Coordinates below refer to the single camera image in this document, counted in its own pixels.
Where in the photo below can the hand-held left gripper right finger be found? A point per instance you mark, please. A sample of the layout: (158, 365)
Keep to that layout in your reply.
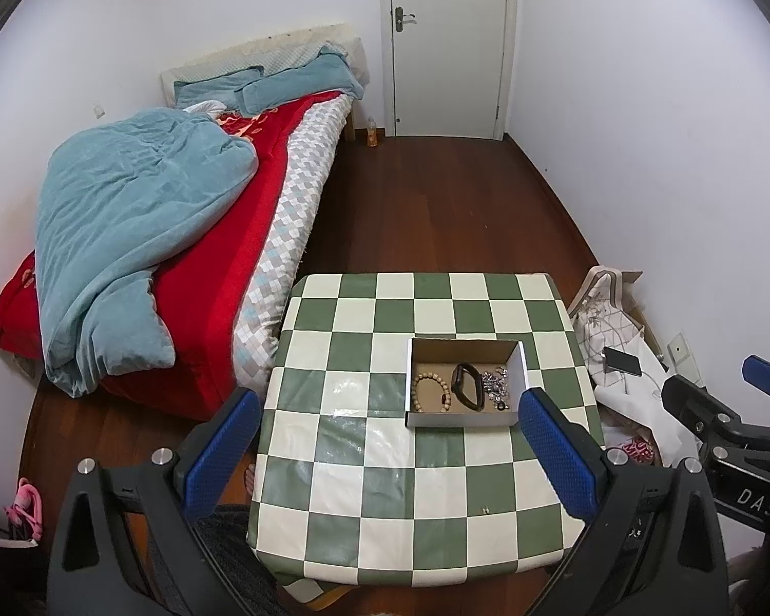
(558, 455)

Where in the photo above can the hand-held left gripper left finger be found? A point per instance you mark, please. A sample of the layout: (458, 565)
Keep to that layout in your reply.
(221, 455)

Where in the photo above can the black watch band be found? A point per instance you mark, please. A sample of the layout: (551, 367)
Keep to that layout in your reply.
(471, 404)

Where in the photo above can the white cardboard box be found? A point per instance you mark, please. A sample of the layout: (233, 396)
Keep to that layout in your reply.
(462, 420)

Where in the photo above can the red patterned cloth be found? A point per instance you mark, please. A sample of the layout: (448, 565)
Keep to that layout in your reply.
(638, 450)

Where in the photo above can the smartphone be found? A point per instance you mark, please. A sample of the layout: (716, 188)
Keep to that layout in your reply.
(622, 360)

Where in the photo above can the dark grey stool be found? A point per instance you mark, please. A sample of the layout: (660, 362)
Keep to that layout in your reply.
(244, 558)

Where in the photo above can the green checkered tablecloth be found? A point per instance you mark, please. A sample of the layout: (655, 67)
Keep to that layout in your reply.
(359, 475)

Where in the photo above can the pink plastic item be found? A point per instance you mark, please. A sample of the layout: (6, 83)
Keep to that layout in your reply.
(25, 507)

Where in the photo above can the bed with red sheet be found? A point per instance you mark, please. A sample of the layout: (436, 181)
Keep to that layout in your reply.
(231, 231)

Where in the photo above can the teal blanket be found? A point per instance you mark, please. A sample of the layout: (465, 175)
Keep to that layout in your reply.
(122, 237)

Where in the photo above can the checkered mattress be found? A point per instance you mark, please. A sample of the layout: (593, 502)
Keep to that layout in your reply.
(289, 224)

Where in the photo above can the orange bottle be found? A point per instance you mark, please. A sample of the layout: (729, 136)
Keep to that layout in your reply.
(373, 133)

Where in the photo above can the teal pillow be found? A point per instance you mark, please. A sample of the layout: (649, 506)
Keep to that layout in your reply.
(308, 77)
(215, 85)

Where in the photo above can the beige headboard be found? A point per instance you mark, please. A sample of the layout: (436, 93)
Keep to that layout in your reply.
(231, 54)

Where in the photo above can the white door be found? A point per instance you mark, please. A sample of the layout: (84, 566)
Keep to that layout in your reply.
(449, 45)

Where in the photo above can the white wall socket plate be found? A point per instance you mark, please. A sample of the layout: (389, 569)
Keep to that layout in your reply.
(683, 359)

